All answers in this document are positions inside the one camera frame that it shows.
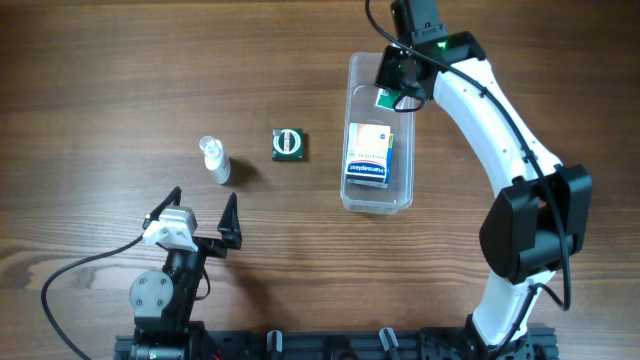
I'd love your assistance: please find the white green medicine box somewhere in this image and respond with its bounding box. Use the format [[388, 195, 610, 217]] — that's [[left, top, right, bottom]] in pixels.
[[375, 89, 399, 111]]

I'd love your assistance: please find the dark green small box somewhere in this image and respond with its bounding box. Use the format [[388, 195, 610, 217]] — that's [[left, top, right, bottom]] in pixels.
[[272, 128, 304, 161]]

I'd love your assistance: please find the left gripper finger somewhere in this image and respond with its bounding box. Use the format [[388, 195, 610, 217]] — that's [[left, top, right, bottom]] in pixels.
[[145, 186, 182, 223], [217, 193, 242, 250]]

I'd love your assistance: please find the white spray bottle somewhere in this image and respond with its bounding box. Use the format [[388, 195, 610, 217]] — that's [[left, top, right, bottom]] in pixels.
[[199, 136, 231, 185]]

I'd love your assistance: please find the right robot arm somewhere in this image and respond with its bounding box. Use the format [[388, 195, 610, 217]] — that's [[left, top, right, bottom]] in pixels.
[[375, 0, 593, 359]]

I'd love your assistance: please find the clear plastic container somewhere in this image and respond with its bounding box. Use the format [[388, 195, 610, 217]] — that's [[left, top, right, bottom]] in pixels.
[[340, 52, 416, 215]]

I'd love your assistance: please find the white Hansaplast plaster box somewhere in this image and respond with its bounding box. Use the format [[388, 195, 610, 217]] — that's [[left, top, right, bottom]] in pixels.
[[345, 123, 391, 188]]

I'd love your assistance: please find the blue medicine box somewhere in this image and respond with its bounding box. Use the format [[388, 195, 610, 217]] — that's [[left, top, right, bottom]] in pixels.
[[384, 133, 394, 187]]

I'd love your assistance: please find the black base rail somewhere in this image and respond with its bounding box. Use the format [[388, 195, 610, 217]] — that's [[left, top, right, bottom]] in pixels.
[[113, 326, 559, 360]]

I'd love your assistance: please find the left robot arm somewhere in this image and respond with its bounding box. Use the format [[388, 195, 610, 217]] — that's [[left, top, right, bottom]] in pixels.
[[114, 187, 242, 360]]

